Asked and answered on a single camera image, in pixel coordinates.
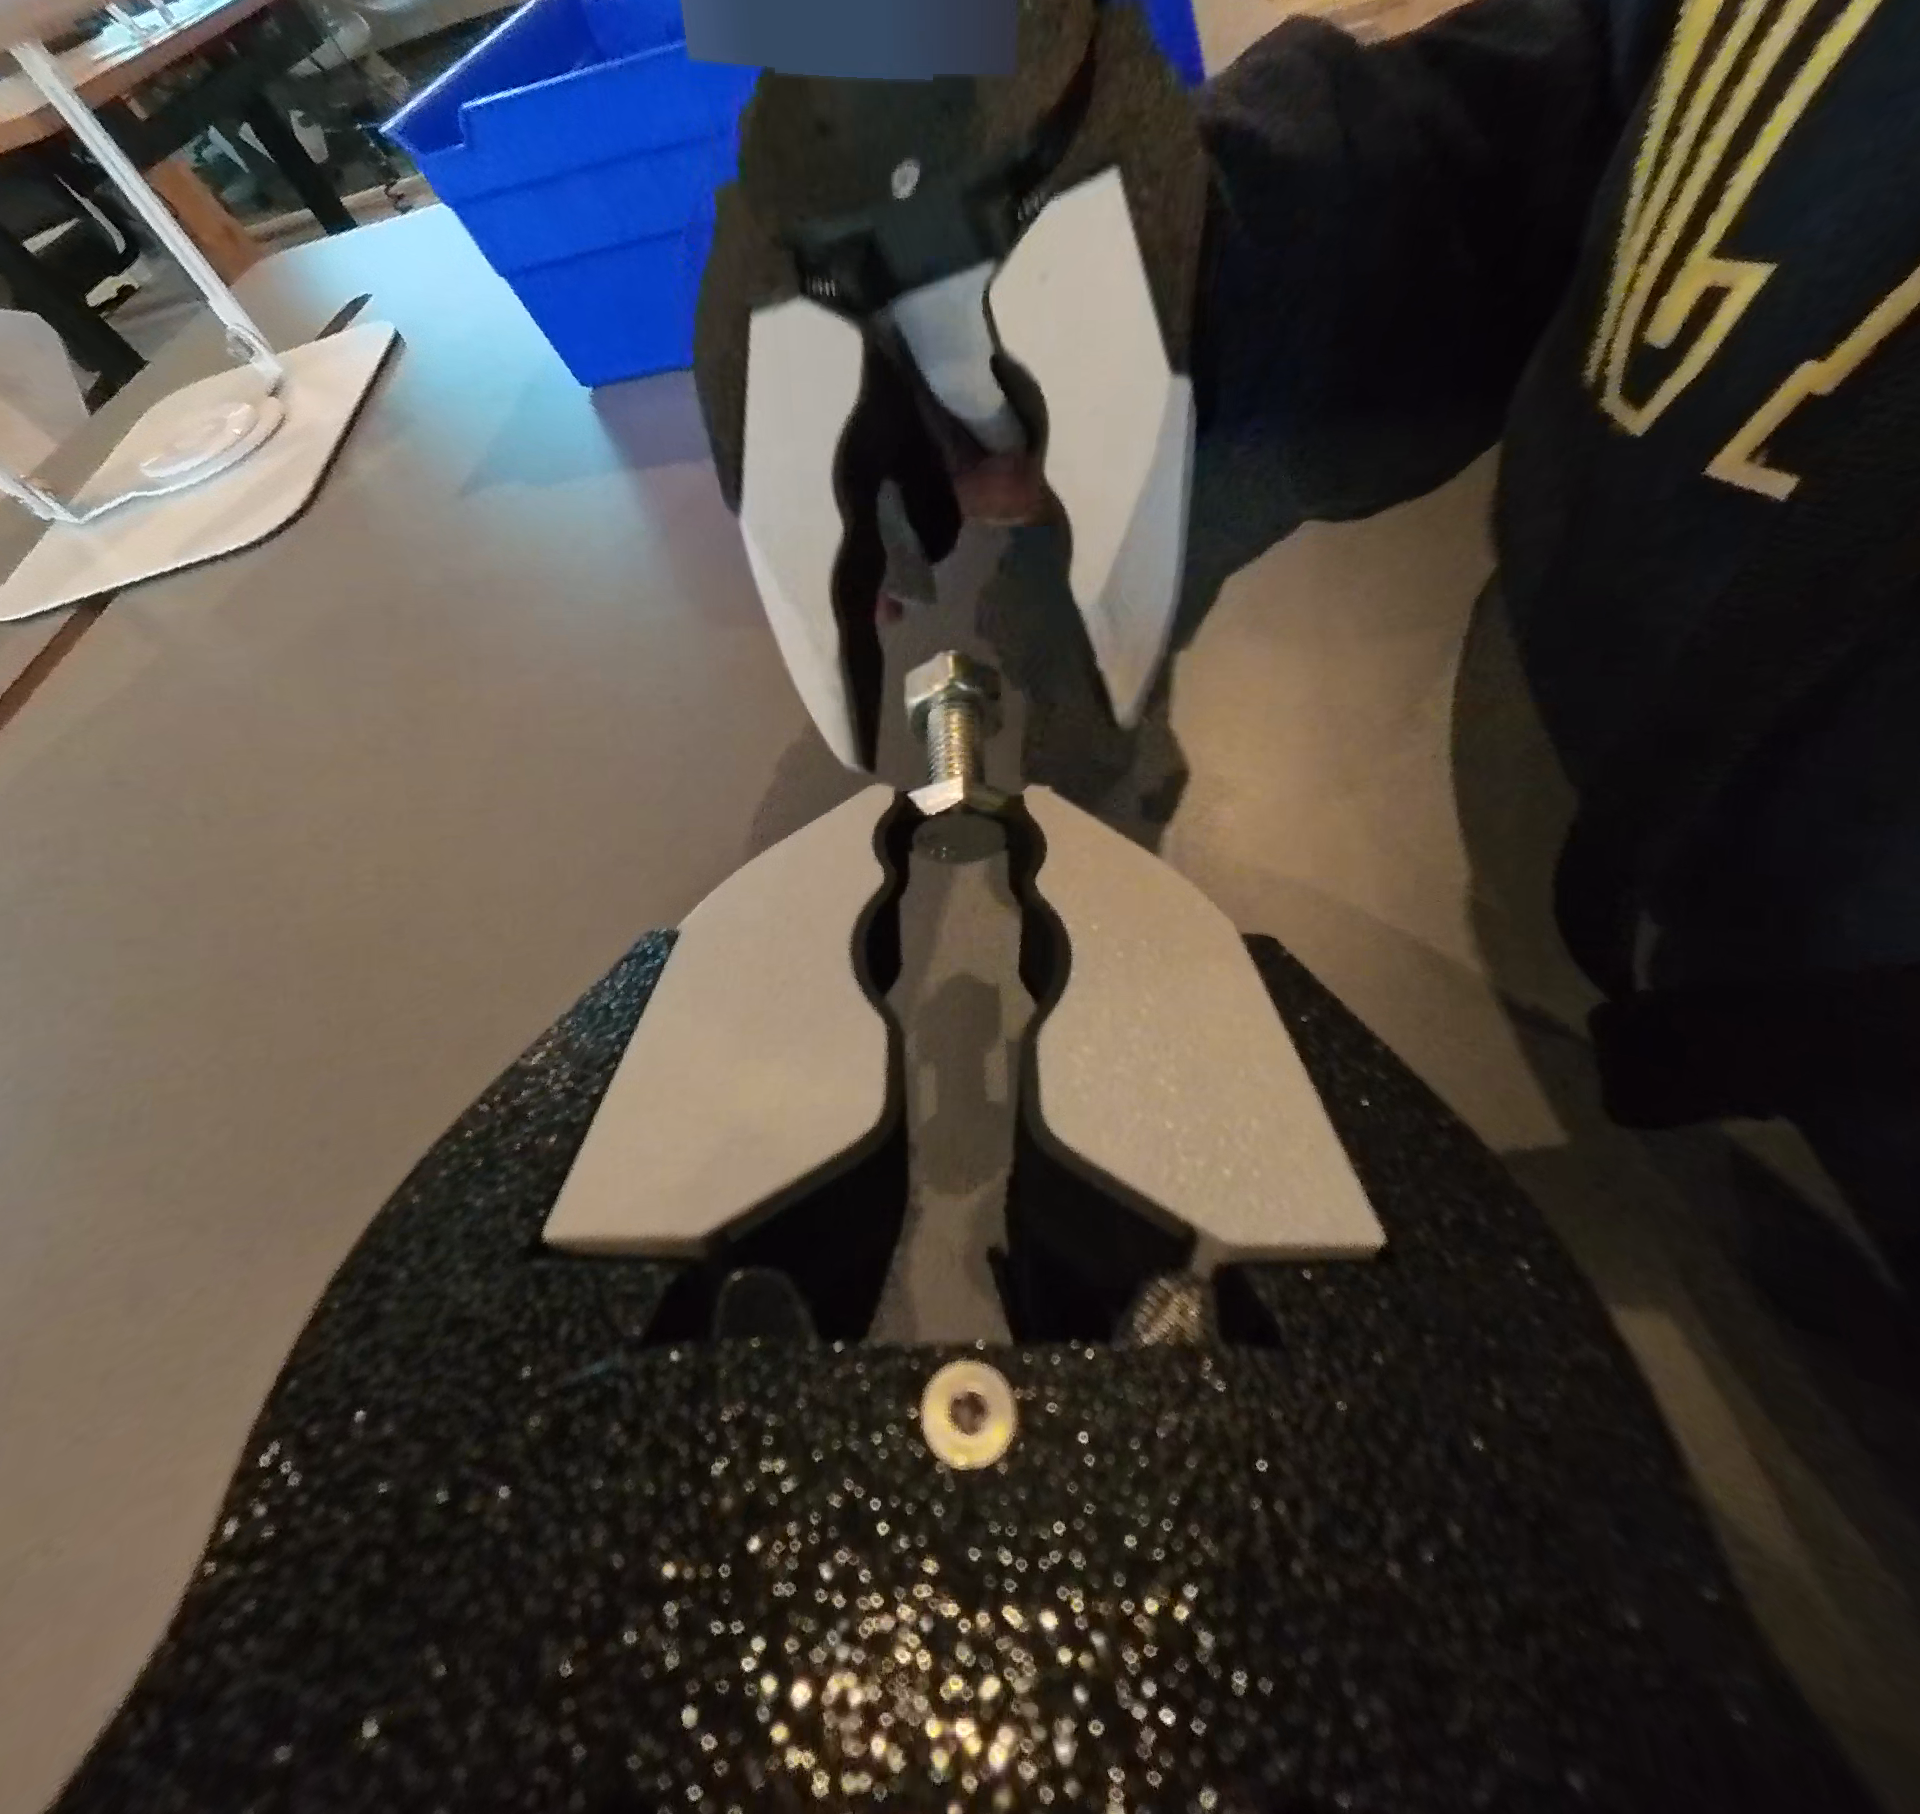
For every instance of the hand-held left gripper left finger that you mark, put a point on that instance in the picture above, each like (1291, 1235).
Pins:
(720, 1065)

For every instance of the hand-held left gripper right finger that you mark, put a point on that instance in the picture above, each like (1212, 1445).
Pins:
(1199, 1078)

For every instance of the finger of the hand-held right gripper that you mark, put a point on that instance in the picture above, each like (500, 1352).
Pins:
(790, 495)
(1118, 420)

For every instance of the silver hex nut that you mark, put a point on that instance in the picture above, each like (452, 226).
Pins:
(947, 675)

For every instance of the silver hex bolt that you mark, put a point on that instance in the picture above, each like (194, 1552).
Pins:
(956, 751)

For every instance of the blue plastic bin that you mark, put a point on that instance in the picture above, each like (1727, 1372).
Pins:
(600, 195)

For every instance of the person's right hand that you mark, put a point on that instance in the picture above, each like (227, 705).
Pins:
(1010, 487)

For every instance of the instruction board on acrylic stand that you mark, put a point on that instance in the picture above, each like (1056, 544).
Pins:
(224, 495)

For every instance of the person in dark sweatshirt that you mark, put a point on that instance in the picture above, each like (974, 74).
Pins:
(1800, 645)

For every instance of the brown wooden desk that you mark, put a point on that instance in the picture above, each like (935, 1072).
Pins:
(181, 61)

